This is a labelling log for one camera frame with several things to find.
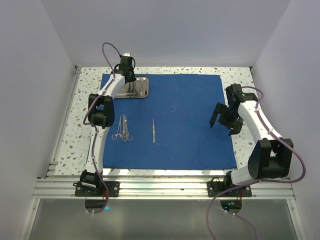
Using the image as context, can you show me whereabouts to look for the small steel scissors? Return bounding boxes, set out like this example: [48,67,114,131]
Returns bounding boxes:
[121,117,133,142]

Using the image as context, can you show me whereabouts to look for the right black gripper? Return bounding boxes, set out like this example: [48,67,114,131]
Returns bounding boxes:
[210,102,244,136]

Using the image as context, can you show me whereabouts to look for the steel forceps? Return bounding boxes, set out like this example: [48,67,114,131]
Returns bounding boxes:
[111,115,123,140]

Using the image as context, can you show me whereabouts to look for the large steel scissors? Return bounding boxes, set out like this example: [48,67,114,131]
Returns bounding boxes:
[121,114,130,139]

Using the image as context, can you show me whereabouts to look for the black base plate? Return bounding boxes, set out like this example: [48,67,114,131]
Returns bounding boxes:
[206,180,253,198]
[73,181,120,198]

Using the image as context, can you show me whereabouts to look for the blue cloth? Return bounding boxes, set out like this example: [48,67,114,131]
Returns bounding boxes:
[103,74,237,170]

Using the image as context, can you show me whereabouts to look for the aluminium mounting rail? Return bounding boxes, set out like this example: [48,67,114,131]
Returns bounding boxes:
[31,176,295,200]

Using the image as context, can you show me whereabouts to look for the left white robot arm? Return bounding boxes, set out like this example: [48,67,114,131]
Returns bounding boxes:
[80,53,136,197]

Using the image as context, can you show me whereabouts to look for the steel instrument tray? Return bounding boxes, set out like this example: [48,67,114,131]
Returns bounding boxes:
[115,76,149,99]

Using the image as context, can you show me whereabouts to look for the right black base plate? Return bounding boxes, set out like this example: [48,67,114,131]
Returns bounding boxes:
[206,180,253,198]

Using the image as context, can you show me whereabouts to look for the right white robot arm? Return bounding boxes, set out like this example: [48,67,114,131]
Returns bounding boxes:
[209,84,293,197]

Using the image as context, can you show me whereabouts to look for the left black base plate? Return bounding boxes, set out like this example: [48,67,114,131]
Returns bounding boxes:
[73,181,120,198]

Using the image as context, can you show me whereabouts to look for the thin steel tweezers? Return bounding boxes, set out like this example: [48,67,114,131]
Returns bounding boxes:
[116,92,136,98]

